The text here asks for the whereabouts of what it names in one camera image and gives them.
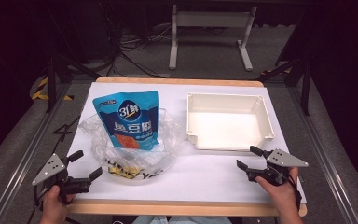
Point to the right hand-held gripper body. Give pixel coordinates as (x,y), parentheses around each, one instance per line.
(281,160)

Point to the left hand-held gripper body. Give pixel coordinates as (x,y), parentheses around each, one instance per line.
(51,169)

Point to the person's right hand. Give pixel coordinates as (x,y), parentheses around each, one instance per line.
(279,196)

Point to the person's left hand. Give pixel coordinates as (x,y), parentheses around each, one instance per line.
(54,205)

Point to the white plastic bin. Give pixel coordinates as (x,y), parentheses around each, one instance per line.
(227,126)

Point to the clear plastic bag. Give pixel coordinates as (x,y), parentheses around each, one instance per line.
(155,155)

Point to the blue snack pouch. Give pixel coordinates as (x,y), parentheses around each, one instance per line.
(130,121)

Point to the black metal stand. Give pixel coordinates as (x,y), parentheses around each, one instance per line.
(301,74)
(59,71)

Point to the aluminium rail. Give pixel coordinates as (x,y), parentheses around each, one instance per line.
(21,155)
(320,149)

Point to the white metal desk frame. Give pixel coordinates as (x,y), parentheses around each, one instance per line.
(211,19)

